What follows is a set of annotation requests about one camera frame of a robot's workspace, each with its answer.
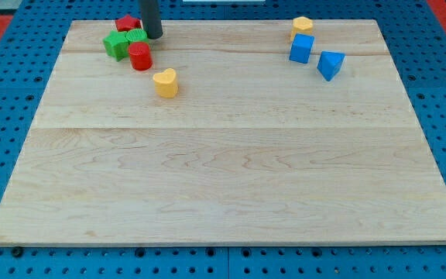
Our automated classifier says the yellow heart block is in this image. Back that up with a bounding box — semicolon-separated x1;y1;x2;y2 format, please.
153;68;178;98

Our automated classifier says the green star block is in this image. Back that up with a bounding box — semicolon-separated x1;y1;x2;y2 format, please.
102;30;129;61

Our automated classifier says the red star block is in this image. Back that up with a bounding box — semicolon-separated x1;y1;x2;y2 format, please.
115;14;142;32

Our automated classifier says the light wooden board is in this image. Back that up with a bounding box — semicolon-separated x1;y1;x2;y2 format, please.
0;19;446;247

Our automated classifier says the red cylinder block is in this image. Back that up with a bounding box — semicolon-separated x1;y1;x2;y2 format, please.
128;42;153;71

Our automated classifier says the blue cube block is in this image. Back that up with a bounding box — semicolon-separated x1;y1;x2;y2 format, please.
289;33;315;64

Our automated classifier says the blue triangular prism block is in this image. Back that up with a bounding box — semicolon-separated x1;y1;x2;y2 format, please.
317;51;345;81

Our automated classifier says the green cylinder block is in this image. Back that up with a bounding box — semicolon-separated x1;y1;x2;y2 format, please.
125;29;149;43

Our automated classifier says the yellow hexagon block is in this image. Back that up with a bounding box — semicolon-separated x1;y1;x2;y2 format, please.
290;16;314;41

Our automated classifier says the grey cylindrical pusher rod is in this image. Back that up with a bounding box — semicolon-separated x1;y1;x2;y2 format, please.
139;0;163;40

